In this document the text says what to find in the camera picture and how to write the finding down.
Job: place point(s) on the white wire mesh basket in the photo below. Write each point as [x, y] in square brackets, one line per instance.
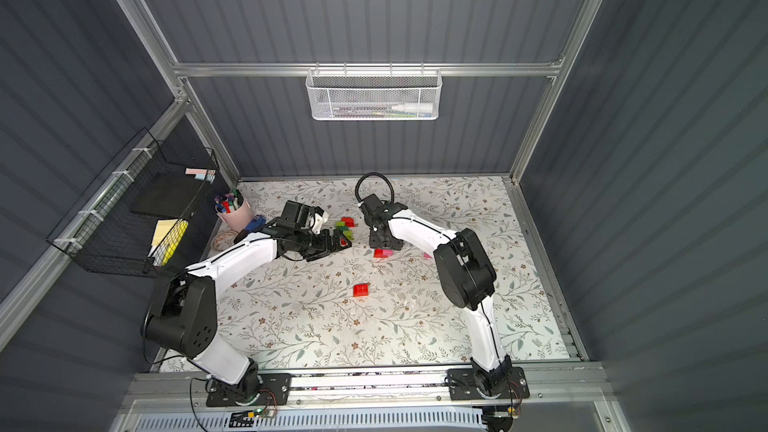
[367, 97]

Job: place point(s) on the black notebook in basket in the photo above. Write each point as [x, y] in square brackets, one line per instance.
[166, 196]

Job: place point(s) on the white marker in basket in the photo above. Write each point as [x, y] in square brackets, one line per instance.
[412, 109]

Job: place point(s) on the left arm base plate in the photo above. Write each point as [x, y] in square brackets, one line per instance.
[255, 390]

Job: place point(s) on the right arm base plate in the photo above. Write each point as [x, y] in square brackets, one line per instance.
[468, 384]

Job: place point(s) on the round tape roll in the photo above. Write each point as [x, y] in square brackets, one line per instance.
[223, 240]

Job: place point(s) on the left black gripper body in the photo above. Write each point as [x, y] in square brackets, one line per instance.
[324, 241]

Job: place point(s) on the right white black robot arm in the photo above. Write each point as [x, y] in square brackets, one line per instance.
[467, 278]

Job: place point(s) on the yellow sticky note pad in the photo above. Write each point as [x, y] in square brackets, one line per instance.
[167, 236]

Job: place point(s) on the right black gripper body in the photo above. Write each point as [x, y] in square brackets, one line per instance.
[380, 234]

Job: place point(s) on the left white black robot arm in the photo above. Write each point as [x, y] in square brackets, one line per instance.
[183, 317]

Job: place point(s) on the black wire wall basket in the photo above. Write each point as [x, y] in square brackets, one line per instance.
[104, 237]

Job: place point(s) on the pink pen cup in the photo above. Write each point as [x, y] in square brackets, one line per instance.
[234, 210]

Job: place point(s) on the red lego brick rounded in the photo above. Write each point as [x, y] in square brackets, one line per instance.
[361, 290]

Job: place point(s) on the blue stapler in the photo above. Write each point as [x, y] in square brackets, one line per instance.
[257, 222]

